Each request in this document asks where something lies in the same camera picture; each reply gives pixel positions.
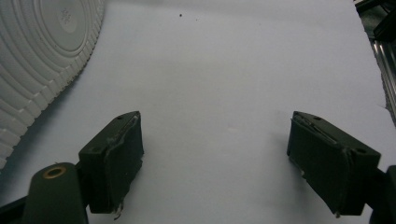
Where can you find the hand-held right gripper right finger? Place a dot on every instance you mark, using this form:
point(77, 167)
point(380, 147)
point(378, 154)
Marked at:
point(330, 168)

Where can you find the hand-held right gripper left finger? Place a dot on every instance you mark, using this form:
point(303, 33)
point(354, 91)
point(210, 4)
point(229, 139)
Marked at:
point(112, 161)

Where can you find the white sneaker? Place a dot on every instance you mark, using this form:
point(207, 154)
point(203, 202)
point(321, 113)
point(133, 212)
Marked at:
point(37, 56)

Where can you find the black stand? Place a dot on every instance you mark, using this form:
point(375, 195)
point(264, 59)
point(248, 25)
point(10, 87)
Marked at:
point(386, 28)

